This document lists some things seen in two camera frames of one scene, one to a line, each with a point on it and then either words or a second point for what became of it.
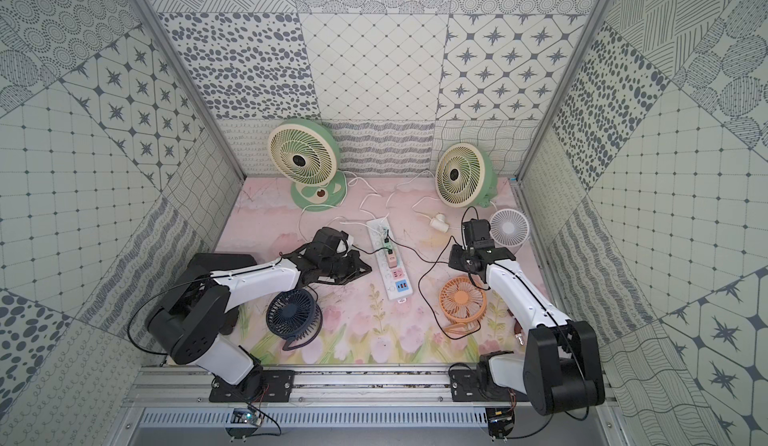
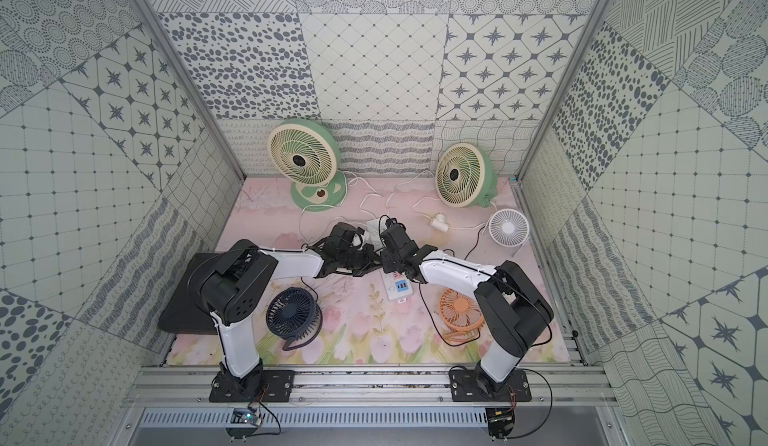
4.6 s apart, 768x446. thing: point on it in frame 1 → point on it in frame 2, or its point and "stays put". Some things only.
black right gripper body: [459, 258] → [390, 263]
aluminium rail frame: [327, 388] stays put
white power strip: [395, 281] stays put
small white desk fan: [509, 227] stays put
